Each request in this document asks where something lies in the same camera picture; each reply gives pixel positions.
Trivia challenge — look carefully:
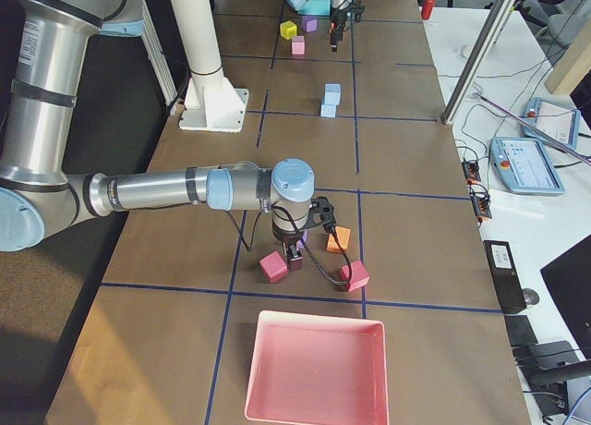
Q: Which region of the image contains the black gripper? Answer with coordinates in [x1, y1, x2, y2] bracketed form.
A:
[330, 9, 347, 53]
[271, 224, 305, 272]

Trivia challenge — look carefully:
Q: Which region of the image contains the light blue block group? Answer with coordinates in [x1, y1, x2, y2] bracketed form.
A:
[323, 83, 342, 106]
[320, 103, 337, 118]

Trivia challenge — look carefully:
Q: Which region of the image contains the crimson foam block near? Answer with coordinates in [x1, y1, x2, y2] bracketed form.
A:
[259, 251, 288, 284]

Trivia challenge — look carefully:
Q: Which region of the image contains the crimson foam block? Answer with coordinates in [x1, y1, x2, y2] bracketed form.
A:
[259, 251, 288, 284]
[339, 261, 369, 292]

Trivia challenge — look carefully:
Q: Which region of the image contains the purple foam block left group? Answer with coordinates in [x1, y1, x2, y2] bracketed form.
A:
[301, 16, 318, 33]

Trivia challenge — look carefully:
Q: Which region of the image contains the blue plastic bin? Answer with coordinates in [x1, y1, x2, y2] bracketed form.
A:
[295, 0, 356, 18]

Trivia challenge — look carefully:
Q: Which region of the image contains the pink foam block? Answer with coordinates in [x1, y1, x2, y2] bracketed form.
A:
[291, 35, 306, 55]

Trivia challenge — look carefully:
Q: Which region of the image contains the yellow foam block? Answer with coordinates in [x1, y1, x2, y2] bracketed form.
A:
[280, 20, 298, 41]

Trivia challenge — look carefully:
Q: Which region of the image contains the orange foam block right group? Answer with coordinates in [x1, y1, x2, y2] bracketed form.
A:
[326, 226, 351, 253]

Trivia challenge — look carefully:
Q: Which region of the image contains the crimson foam block far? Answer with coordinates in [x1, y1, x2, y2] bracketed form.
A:
[339, 261, 369, 292]

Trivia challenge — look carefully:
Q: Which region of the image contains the pink plastic tray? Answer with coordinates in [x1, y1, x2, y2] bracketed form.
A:
[244, 310, 390, 424]

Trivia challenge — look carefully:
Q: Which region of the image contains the reacher grabber stick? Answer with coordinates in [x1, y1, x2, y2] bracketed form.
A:
[474, 91, 591, 163]

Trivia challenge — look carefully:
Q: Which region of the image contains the orange black connector strip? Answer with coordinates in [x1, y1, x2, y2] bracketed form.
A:
[462, 160, 492, 225]

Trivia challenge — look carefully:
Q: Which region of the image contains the black power box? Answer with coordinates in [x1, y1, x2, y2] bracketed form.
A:
[483, 240, 526, 314]

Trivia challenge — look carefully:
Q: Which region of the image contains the near teach pendant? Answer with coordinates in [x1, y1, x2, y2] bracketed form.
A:
[490, 137, 565, 196]

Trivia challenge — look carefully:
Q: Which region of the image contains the teach pendant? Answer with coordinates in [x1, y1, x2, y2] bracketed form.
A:
[490, 137, 565, 196]
[523, 97, 581, 149]

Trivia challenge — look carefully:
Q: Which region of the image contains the far teach pendant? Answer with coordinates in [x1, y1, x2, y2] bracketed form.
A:
[523, 97, 581, 149]

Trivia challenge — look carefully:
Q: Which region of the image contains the black computer mouse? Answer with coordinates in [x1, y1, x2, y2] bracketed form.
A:
[523, 288, 540, 307]

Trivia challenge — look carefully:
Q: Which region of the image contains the black monitor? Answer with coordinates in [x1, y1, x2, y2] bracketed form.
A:
[541, 243, 590, 356]

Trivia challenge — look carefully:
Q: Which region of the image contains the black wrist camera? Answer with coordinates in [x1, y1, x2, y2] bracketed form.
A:
[348, 1, 365, 23]
[305, 196, 337, 235]

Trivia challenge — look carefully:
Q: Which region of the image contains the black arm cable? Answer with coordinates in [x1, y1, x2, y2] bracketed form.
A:
[224, 202, 354, 286]

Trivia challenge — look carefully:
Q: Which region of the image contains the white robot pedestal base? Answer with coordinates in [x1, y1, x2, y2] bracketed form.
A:
[170, 0, 249, 133]

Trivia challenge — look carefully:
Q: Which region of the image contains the aluminium frame post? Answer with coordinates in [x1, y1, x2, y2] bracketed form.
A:
[440, 0, 516, 126]

